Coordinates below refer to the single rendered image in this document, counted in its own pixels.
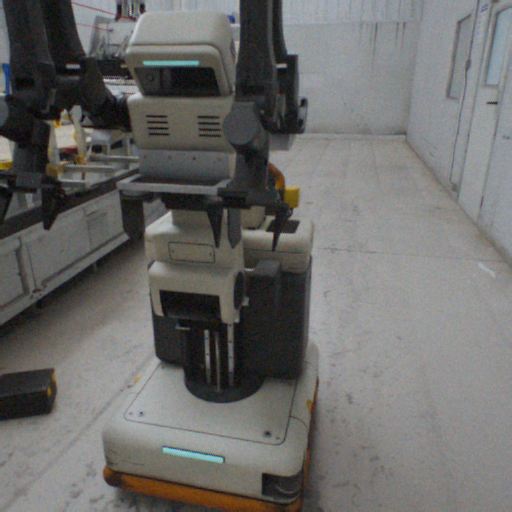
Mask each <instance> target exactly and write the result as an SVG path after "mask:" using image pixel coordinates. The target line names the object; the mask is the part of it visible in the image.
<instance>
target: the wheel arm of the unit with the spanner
mask: <svg viewBox="0 0 512 512"><path fill-rule="evenodd" d="M90 162H111V163H139V159H138V157H135V156H106V155H91V156H90Z"/></svg>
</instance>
